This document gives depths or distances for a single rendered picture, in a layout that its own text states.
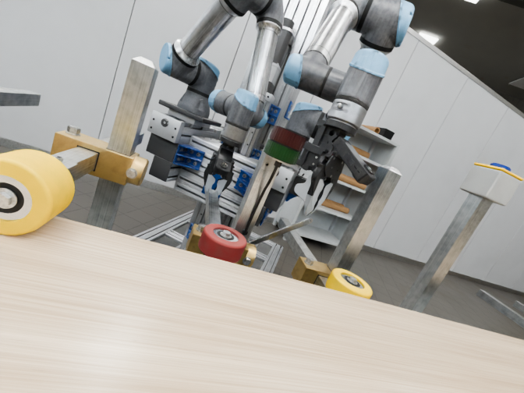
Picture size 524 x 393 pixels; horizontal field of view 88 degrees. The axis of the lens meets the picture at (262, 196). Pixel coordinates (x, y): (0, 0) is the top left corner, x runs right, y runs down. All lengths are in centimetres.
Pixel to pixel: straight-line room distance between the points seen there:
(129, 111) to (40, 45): 289
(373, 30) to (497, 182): 57
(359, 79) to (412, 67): 362
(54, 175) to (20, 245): 8
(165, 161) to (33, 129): 233
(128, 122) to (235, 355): 38
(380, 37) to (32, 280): 101
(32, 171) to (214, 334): 23
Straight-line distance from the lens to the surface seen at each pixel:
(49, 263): 34
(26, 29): 341
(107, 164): 51
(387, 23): 104
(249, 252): 56
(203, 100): 133
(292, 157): 45
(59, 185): 36
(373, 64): 64
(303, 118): 118
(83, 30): 328
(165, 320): 29
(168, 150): 124
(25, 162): 35
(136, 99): 50
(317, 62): 75
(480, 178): 80
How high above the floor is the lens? 110
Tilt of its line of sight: 13 degrees down
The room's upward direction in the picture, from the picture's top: 23 degrees clockwise
